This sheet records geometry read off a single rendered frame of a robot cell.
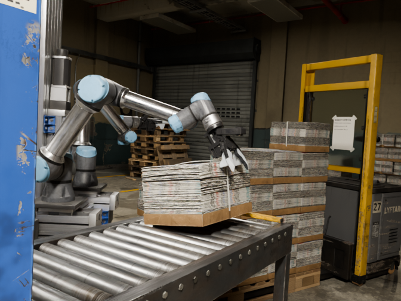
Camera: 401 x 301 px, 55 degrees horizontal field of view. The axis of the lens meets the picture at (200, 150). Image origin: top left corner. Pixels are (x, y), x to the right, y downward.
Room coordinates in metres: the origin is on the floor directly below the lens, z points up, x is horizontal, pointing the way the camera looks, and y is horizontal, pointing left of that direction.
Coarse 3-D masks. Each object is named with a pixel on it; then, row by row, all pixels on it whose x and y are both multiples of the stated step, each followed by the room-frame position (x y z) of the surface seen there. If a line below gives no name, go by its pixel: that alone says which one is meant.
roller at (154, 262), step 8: (80, 240) 1.28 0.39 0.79; (88, 240) 1.27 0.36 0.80; (96, 240) 1.27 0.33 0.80; (96, 248) 1.23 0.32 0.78; (104, 248) 1.21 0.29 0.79; (112, 248) 1.20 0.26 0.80; (120, 248) 1.19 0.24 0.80; (120, 256) 1.17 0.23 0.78; (128, 256) 1.15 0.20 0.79; (136, 256) 1.14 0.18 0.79; (144, 256) 1.13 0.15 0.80; (144, 264) 1.11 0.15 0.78; (152, 264) 1.10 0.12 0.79; (160, 264) 1.09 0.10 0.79; (168, 264) 1.08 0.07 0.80; (176, 264) 1.08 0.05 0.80
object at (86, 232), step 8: (104, 224) 1.48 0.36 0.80; (112, 224) 1.49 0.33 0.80; (120, 224) 1.49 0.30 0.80; (128, 224) 1.52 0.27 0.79; (72, 232) 1.34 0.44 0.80; (80, 232) 1.35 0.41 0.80; (88, 232) 1.36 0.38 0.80; (40, 240) 1.23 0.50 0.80; (48, 240) 1.24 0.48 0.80; (56, 240) 1.25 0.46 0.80; (72, 240) 1.30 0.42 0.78
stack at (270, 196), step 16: (256, 192) 2.61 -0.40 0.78; (272, 192) 2.70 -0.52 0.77; (288, 192) 2.79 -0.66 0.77; (256, 208) 2.62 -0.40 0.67; (272, 208) 2.71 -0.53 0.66; (272, 224) 2.72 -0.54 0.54; (272, 272) 2.73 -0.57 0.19; (240, 288) 2.55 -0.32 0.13; (256, 288) 2.63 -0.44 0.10; (288, 288) 2.82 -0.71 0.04
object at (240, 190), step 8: (240, 168) 1.65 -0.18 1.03; (232, 176) 1.55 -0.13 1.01; (240, 176) 1.60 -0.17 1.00; (248, 176) 1.65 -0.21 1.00; (232, 184) 1.54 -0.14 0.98; (240, 184) 1.59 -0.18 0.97; (248, 184) 1.65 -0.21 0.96; (232, 192) 1.55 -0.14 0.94; (240, 192) 1.59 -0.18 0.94; (248, 192) 1.65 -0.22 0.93; (232, 200) 1.54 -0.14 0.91; (240, 200) 1.59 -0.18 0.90; (248, 200) 1.64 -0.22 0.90
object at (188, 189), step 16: (144, 176) 1.51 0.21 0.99; (160, 176) 1.57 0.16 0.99; (176, 176) 1.42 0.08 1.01; (192, 176) 1.38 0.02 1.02; (208, 176) 1.40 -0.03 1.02; (144, 192) 1.51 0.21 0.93; (160, 192) 1.47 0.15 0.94; (176, 192) 1.43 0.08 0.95; (192, 192) 1.38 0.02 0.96; (208, 192) 1.40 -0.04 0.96; (144, 208) 1.52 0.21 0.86; (160, 208) 1.47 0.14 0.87; (176, 208) 1.42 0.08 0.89; (192, 208) 1.38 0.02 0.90; (208, 208) 1.39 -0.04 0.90
